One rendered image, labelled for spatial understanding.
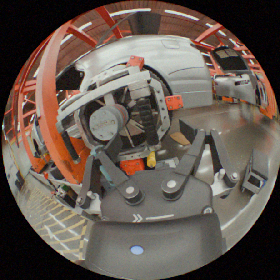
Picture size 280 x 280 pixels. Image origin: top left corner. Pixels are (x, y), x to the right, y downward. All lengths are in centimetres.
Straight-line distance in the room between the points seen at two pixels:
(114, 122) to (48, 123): 49
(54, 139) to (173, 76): 103
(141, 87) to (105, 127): 21
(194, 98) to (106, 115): 79
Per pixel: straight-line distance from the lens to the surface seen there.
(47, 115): 69
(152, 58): 92
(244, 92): 253
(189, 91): 92
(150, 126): 25
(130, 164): 59
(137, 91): 24
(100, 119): 36
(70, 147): 42
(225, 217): 104
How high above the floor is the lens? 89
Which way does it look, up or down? 24 degrees down
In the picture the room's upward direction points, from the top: 16 degrees counter-clockwise
